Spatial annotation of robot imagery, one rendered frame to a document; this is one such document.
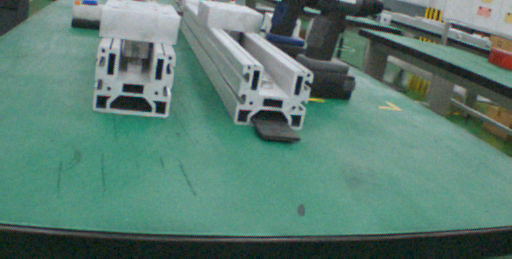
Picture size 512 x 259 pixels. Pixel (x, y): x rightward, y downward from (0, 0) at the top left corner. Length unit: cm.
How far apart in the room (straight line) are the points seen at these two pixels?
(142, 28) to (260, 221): 35
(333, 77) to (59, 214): 62
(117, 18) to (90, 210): 34
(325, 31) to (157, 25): 34
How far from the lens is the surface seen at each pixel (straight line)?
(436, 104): 345
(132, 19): 65
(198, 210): 40
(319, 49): 87
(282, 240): 39
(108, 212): 39
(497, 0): 409
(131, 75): 63
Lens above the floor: 98
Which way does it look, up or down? 17 degrees down
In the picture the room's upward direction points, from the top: 11 degrees clockwise
